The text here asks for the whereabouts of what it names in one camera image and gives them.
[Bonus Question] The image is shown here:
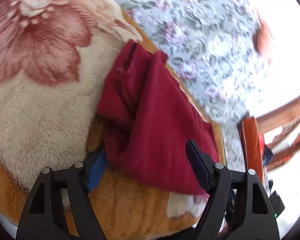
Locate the dark red garment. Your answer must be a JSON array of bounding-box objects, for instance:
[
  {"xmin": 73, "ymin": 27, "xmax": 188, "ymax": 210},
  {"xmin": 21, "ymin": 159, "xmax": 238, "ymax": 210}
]
[{"xmin": 96, "ymin": 41, "xmax": 219, "ymax": 195}]

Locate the pink pillow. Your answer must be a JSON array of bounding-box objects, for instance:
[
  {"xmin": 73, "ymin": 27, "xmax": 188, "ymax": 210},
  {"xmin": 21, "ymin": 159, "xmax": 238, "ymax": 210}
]
[{"xmin": 253, "ymin": 12, "xmax": 274, "ymax": 64}]

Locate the floral grey bedspread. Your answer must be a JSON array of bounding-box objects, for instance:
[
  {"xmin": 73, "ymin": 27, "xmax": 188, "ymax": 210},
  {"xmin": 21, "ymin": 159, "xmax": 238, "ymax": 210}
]
[{"xmin": 114, "ymin": 0, "xmax": 267, "ymax": 171}]

